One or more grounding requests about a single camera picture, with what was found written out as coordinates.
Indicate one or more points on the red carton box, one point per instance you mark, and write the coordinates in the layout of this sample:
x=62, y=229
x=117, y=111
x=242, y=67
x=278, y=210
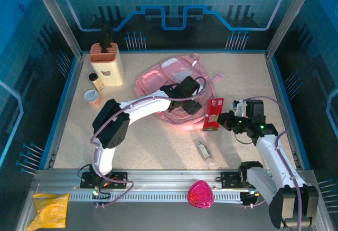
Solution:
x=212, y=112

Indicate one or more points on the pink student backpack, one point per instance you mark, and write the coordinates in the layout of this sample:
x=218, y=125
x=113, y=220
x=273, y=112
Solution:
x=150, y=83

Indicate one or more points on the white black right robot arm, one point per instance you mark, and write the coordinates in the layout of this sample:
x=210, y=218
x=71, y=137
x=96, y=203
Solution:
x=274, y=162

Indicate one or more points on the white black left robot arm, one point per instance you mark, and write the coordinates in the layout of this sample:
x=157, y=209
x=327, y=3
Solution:
x=142, y=108

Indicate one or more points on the yellow plastic snack bag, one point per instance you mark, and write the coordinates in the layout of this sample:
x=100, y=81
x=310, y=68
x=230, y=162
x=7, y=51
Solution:
x=48, y=212

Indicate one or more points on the clear plastic pen case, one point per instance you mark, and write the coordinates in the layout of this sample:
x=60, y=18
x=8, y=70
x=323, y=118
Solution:
x=204, y=152

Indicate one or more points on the magenta triangular plastic object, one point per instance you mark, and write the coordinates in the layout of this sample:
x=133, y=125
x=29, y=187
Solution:
x=200, y=194

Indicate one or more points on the cream knife block orange top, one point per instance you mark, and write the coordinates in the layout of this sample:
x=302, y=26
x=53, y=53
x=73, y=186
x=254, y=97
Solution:
x=108, y=70

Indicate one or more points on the small beige bottle black cap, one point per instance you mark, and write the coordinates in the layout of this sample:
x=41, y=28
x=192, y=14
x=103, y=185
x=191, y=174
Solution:
x=97, y=82

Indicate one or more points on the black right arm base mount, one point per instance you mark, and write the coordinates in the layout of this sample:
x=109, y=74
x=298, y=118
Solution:
x=228, y=179

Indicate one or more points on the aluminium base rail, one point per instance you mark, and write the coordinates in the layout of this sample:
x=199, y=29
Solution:
x=171, y=177

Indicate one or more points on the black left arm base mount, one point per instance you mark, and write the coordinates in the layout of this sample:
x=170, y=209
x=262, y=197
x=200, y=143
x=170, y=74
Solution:
x=118, y=179

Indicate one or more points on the aluminium frame post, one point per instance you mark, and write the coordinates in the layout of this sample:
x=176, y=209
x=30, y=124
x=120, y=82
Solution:
x=289, y=17
x=56, y=17

